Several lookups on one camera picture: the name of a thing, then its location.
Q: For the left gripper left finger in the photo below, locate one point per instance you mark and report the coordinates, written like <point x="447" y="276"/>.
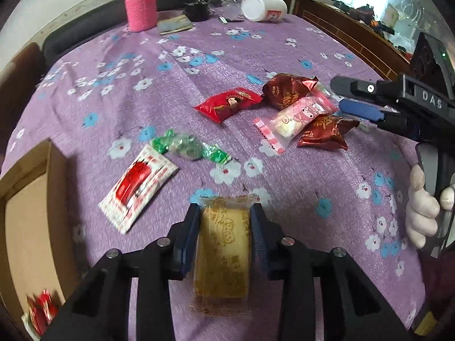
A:
<point x="183" y="237"/>

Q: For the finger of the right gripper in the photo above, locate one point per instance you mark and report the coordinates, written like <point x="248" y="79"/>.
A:
<point x="361" y="110"/>
<point x="354" y="88"/>

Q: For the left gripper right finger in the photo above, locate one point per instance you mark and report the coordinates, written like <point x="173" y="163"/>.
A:
<point x="267" y="238"/>

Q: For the dark red foil packet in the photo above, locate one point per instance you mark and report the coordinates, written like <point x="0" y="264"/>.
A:
<point x="284" y="89"/>
<point x="327" y="132"/>

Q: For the yellow cake snack packet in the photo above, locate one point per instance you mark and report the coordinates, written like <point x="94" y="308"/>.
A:
<point x="222" y="267"/>

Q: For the white red snack packet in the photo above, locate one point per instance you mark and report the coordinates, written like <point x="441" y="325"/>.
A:
<point x="135" y="189"/>

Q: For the pink marshmallow packet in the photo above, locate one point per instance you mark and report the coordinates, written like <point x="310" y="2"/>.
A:
<point x="289" y="122"/>

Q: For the green candy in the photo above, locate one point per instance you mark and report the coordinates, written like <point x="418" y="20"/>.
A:
<point x="189" y="147"/>

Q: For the bright red snack packet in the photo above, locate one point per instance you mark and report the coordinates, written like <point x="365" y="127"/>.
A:
<point x="221" y="106"/>

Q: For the white gloved right hand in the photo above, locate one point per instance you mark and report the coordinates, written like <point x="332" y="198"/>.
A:
<point x="422" y="209"/>

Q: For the purple floral tablecloth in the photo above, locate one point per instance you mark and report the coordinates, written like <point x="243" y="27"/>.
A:
<point x="105" y="100"/>

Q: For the white plastic jar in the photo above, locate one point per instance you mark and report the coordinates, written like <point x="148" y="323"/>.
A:
<point x="264" y="10"/>

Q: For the cardboard box tray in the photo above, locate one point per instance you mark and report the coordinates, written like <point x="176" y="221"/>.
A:
<point x="36" y="241"/>

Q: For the black small object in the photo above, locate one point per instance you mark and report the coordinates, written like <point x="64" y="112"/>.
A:
<point x="197" y="11"/>

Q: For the small booklet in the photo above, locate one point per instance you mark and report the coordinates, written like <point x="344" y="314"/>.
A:
<point x="175" y="24"/>

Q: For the black leather sofa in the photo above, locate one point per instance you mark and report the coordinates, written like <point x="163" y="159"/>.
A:
<point x="89" y="25"/>

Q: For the pink sleeved water bottle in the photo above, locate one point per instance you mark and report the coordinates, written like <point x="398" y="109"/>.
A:
<point x="142" y="15"/>

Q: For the brown armchair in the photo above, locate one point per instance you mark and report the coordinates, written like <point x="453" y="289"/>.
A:
<point x="18" y="82"/>

